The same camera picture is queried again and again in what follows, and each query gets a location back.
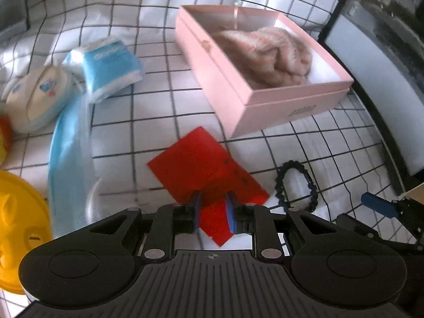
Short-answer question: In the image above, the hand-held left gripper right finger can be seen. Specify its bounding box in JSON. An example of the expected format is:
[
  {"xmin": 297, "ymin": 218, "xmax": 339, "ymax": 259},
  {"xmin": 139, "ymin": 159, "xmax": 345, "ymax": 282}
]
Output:
[{"xmin": 224, "ymin": 190, "xmax": 335, "ymax": 262}]

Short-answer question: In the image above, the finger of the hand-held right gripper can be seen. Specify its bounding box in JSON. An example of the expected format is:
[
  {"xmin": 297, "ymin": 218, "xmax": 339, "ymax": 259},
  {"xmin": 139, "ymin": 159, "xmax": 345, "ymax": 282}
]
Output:
[
  {"xmin": 336, "ymin": 214, "xmax": 385, "ymax": 241},
  {"xmin": 360, "ymin": 192, "xmax": 424, "ymax": 221}
]

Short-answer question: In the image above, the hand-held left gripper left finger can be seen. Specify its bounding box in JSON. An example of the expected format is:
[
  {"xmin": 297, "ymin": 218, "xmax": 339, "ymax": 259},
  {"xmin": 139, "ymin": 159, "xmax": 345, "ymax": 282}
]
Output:
[{"xmin": 87, "ymin": 190, "xmax": 202, "ymax": 263}]

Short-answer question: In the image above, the red paper envelope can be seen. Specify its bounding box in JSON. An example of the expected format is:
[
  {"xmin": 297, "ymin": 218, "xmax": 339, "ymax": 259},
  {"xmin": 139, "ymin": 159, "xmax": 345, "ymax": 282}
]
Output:
[{"xmin": 147, "ymin": 126, "xmax": 270, "ymax": 247}]

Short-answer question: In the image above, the pink cardboard box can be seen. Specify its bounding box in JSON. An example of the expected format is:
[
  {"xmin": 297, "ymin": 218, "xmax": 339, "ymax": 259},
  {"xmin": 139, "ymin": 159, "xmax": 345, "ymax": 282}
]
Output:
[{"xmin": 174, "ymin": 5, "xmax": 355, "ymax": 139}]

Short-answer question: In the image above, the blue tissue packet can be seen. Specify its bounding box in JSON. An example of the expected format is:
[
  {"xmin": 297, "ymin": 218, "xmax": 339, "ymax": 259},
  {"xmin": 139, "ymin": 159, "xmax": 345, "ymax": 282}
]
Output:
[{"xmin": 62, "ymin": 38, "xmax": 144, "ymax": 104}]

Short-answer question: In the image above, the white checkered bed sheet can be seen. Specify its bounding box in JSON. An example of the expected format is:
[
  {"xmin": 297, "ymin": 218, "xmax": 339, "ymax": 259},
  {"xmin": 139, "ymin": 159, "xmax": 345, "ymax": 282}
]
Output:
[{"xmin": 0, "ymin": 0, "xmax": 408, "ymax": 318}]

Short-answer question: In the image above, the black framed white panel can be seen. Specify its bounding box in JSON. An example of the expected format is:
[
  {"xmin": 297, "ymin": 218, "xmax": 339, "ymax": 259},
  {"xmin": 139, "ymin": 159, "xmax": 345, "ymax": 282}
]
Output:
[{"xmin": 318, "ymin": 0, "xmax": 424, "ymax": 194}]

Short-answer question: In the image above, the pink knitted cloth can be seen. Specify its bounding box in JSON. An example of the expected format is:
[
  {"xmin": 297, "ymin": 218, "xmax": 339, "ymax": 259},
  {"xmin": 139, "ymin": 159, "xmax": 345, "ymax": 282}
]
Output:
[{"xmin": 212, "ymin": 28, "xmax": 313, "ymax": 90}]

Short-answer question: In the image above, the yellow plastic toy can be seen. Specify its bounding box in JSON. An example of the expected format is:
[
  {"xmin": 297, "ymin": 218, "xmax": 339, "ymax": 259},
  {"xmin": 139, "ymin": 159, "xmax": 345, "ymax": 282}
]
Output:
[{"xmin": 0, "ymin": 170, "xmax": 54, "ymax": 295}]

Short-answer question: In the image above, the orange red toy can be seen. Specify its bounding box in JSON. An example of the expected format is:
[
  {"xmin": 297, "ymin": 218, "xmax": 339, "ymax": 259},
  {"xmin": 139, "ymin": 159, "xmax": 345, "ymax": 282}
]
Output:
[{"xmin": 0, "ymin": 114, "xmax": 14, "ymax": 168}]

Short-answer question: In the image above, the black beaded bracelet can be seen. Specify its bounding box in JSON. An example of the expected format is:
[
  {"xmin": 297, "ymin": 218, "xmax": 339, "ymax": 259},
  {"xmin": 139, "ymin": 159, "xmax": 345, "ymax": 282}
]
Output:
[{"xmin": 274, "ymin": 161, "xmax": 319, "ymax": 213}]

